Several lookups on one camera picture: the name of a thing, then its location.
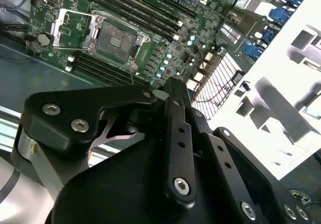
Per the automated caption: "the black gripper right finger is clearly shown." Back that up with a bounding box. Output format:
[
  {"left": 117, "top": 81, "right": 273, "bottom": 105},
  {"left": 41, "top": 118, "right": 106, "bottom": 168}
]
[{"left": 175, "top": 77, "right": 321, "bottom": 224}]

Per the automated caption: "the metal socket cover frame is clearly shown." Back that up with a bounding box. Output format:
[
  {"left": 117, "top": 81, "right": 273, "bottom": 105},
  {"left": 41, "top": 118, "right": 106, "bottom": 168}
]
[{"left": 50, "top": 7, "right": 101, "bottom": 52}]

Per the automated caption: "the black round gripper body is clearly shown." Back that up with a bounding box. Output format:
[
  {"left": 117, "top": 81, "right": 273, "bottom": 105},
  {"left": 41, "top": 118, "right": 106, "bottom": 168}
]
[{"left": 50, "top": 132, "right": 243, "bottom": 224}]

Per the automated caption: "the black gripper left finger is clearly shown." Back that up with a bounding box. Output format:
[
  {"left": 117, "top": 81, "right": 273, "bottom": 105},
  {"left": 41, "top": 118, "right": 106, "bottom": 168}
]
[{"left": 20, "top": 77, "right": 198, "bottom": 205}]

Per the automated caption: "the silver CPU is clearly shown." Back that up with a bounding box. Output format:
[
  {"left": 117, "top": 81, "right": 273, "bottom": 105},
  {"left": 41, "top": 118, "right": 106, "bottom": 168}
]
[{"left": 304, "top": 106, "right": 321, "bottom": 120}]

